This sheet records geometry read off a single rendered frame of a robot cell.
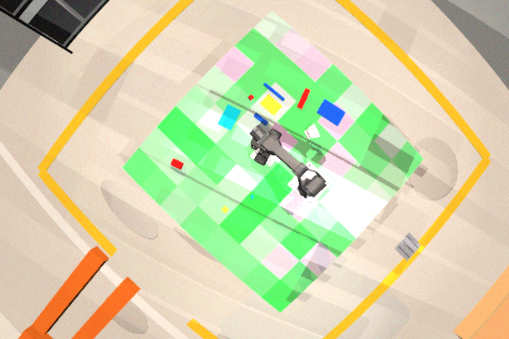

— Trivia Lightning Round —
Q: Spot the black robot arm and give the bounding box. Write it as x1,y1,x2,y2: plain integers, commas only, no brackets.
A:
249,124,327,198

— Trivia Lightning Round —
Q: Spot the cyan flat rectangular plate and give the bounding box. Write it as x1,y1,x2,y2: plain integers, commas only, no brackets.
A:
218,104,241,130

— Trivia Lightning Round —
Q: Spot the blue long bar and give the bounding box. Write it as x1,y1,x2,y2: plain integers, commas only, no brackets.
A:
264,83,285,101

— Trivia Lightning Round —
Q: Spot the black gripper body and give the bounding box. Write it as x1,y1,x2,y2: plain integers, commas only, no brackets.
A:
254,128,282,165

